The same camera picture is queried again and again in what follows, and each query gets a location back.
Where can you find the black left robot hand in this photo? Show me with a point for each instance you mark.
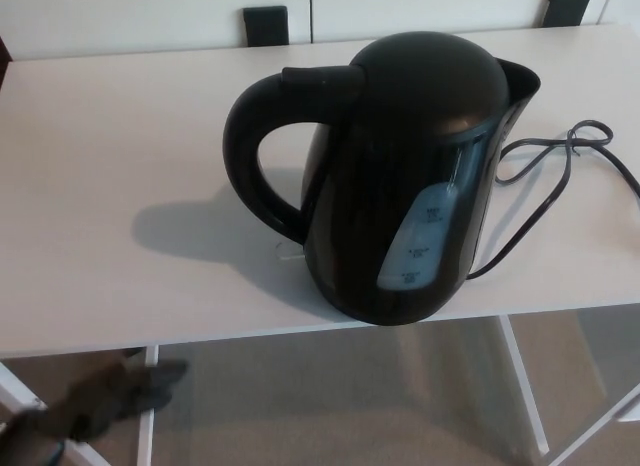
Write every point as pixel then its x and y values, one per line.
pixel 107 398

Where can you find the white metal table leg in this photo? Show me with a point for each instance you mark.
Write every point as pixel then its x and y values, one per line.
pixel 30 411
pixel 147 426
pixel 525 386
pixel 600 428

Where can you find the clear plastic tab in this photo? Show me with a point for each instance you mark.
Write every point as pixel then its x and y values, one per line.
pixel 289 253

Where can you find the black electric kettle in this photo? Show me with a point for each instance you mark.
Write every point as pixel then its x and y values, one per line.
pixel 395 186

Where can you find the left black wall bracket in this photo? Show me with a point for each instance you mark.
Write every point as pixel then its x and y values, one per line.
pixel 266 26

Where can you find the black wall bracket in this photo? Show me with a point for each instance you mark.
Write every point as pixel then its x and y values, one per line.
pixel 562 7
pixel 266 26

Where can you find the right black wall bracket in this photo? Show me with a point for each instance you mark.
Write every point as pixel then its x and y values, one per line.
pixel 562 7

